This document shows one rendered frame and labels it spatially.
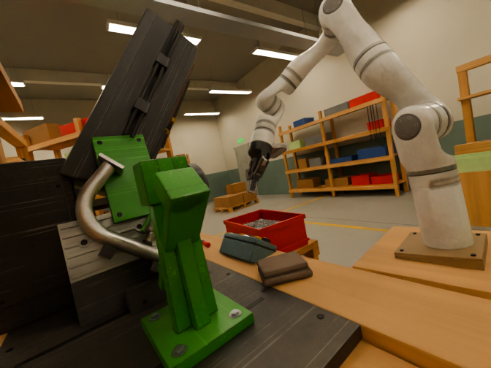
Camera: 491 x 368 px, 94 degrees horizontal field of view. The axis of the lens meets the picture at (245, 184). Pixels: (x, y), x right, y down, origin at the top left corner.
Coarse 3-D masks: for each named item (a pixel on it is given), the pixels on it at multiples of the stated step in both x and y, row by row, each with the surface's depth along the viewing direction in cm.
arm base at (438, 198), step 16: (416, 176) 52; (432, 176) 50; (448, 176) 49; (416, 192) 53; (432, 192) 51; (448, 192) 49; (416, 208) 55; (432, 208) 51; (448, 208) 49; (464, 208) 50; (432, 224) 52; (448, 224) 50; (464, 224) 49; (432, 240) 53; (448, 240) 50; (464, 240) 49
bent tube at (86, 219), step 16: (112, 160) 50; (96, 176) 48; (80, 192) 46; (96, 192) 48; (80, 208) 45; (80, 224) 44; (96, 224) 45; (96, 240) 45; (112, 240) 46; (128, 240) 47; (144, 256) 48
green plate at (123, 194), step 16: (96, 144) 53; (112, 144) 55; (128, 144) 57; (144, 144) 59; (96, 160) 53; (128, 160) 56; (144, 160) 58; (112, 176) 53; (128, 176) 54; (112, 192) 52; (128, 192) 53; (112, 208) 50; (128, 208) 52; (144, 208) 54
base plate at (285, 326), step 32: (224, 288) 47; (256, 288) 44; (64, 320) 47; (96, 320) 44; (128, 320) 42; (256, 320) 35; (288, 320) 34; (320, 320) 32; (0, 352) 40; (32, 352) 38; (64, 352) 36; (96, 352) 35; (128, 352) 34; (224, 352) 30; (256, 352) 29; (288, 352) 28; (320, 352) 27
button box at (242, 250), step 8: (224, 240) 67; (232, 240) 64; (240, 240) 61; (248, 240) 59; (256, 240) 57; (224, 248) 65; (232, 248) 63; (240, 248) 60; (248, 248) 57; (256, 248) 57; (264, 248) 58; (272, 248) 60; (240, 256) 59; (248, 256) 56; (256, 256) 57; (264, 256) 58
